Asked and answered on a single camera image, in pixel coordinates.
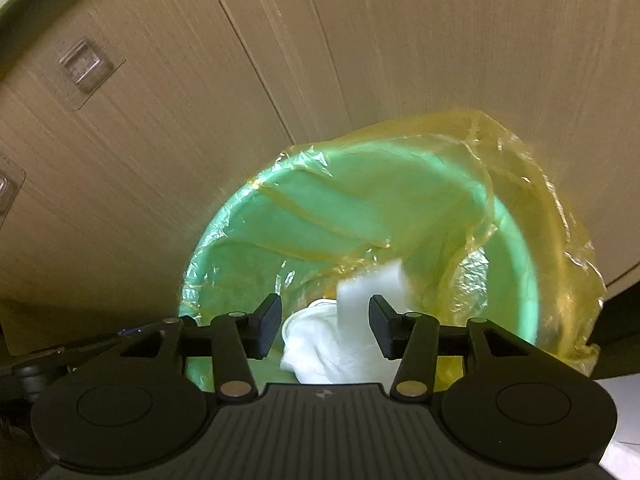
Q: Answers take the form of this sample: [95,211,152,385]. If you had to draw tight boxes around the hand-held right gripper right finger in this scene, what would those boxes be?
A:
[369,296,531,400]

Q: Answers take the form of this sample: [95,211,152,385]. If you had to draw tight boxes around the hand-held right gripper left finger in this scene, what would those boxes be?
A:
[120,294,282,395]

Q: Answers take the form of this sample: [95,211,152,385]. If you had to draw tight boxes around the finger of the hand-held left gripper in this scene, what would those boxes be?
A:
[12,325,164,376]

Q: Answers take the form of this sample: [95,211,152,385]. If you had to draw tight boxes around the white tissue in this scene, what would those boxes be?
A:
[280,307,401,386]

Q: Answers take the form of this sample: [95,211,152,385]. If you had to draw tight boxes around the green trash bin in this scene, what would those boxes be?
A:
[177,135,544,393]

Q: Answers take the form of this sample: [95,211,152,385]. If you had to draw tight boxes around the yellow bin liner bag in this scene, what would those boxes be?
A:
[177,107,609,394]

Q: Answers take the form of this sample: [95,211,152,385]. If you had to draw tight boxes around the clear adhesive hook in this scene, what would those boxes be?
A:
[0,170,27,226]
[56,37,126,111]

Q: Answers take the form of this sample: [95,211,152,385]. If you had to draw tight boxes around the wooden cabinet doors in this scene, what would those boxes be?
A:
[0,0,640,356]

